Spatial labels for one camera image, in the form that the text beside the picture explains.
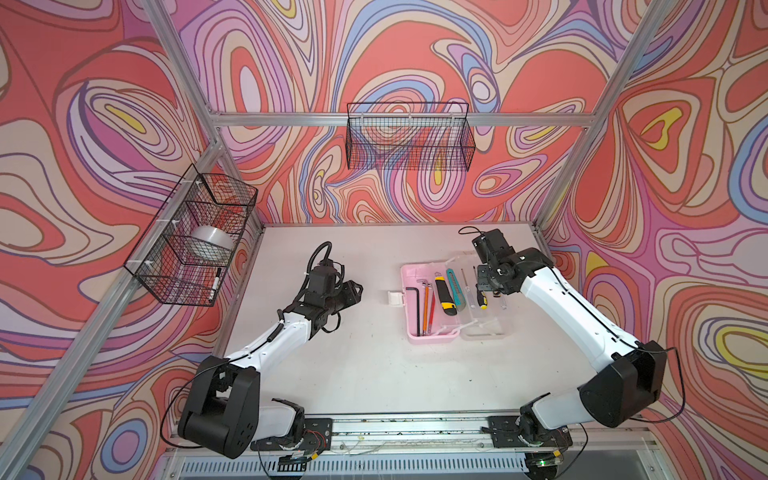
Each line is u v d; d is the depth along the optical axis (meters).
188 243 0.68
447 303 0.88
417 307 0.96
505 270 0.56
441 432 0.75
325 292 0.67
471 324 0.82
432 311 0.93
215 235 0.73
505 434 0.72
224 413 0.41
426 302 0.96
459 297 0.88
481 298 0.84
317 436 0.72
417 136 0.95
